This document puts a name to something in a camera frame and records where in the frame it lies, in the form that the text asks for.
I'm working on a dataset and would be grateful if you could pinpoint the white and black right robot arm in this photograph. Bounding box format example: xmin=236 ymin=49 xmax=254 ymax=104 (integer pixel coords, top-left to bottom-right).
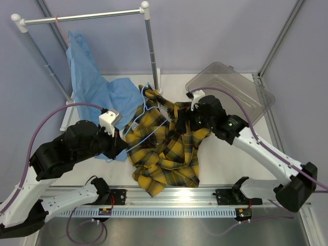
xmin=176 ymin=94 xmax=318 ymax=213

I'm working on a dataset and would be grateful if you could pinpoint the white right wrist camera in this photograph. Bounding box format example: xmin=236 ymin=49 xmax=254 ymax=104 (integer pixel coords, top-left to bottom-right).
xmin=186 ymin=90 xmax=205 ymax=111

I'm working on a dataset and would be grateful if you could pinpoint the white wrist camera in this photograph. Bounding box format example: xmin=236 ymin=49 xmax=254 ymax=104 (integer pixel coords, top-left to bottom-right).
xmin=98 ymin=109 xmax=122 ymax=137
xmin=186 ymin=90 xmax=205 ymax=111

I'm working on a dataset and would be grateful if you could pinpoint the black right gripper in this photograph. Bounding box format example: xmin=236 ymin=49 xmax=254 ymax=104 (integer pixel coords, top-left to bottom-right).
xmin=175 ymin=105 xmax=215 ymax=134

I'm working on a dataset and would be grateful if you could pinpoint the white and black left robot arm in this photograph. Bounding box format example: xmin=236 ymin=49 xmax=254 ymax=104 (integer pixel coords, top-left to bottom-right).
xmin=1 ymin=120 xmax=128 ymax=239

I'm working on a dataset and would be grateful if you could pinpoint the aluminium frame post left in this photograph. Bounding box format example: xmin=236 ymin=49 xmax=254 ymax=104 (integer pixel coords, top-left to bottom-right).
xmin=34 ymin=0 xmax=68 ymax=54

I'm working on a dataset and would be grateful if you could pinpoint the white and metal clothes rack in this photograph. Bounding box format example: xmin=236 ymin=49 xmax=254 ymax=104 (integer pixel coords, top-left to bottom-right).
xmin=11 ymin=1 xmax=161 ymax=132

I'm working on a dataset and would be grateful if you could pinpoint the pink wire hanger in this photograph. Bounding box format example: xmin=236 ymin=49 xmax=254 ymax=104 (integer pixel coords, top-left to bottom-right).
xmin=55 ymin=15 xmax=70 ymax=47

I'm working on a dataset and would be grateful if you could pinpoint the light blue shirt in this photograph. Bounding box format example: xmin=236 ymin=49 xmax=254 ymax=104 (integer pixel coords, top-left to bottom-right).
xmin=66 ymin=30 xmax=146 ymax=162

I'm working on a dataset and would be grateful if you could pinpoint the yellow plaid shirt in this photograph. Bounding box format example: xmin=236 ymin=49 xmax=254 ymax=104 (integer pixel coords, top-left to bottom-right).
xmin=124 ymin=84 xmax=212 ymax=198

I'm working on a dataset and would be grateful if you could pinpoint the light blue wire hanger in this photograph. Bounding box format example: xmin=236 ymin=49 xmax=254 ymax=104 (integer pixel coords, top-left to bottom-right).
xmin=124 ymin=84 xmax=174 ymax=156

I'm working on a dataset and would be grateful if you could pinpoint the aluminium mounting rail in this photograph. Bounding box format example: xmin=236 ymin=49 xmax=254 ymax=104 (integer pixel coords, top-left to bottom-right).
xmin=40 ymin=184 xmax=312 ymax=209

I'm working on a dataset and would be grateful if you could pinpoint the perforated white cable duct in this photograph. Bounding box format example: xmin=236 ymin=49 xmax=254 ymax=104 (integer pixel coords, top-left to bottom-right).
xmin=58 ymin=208 xmax=237 ymax=218

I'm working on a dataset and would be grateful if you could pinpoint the aluminium frame post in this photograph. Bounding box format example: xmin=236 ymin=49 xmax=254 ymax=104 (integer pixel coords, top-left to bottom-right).
xmin=34 ymin=0 xmax=68 ymax=54
xmin=257 ymin=0 xmax=306 ymax=79

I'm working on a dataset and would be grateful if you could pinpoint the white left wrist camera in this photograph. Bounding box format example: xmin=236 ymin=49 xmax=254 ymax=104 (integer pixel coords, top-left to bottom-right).
xmin=98 ymin=109 xmax=122 ymax=137

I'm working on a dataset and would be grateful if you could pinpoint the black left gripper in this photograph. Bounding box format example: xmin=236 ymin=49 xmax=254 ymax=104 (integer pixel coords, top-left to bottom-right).
xmin=74 ymin=124 xmax=129 ymax=163

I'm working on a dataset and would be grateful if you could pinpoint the clear plastic bin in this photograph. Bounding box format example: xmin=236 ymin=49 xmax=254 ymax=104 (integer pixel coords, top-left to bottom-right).
xmin=186 ymin=62 xmax=275 ymax=124

